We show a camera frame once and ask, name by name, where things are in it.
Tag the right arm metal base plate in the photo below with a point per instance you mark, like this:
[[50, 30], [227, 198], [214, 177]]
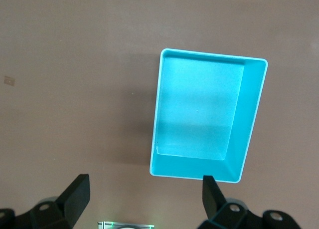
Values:
[[104, 225]]

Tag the turquoise plastic bin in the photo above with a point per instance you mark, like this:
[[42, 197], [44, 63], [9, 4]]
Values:
[[199, 109]]

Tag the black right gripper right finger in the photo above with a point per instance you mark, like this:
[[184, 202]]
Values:
[[214, 204]]

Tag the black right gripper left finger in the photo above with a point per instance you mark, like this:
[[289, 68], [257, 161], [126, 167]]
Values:
[[74, 199]]

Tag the small brown tape square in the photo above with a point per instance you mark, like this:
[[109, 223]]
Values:
[[9, 80]]

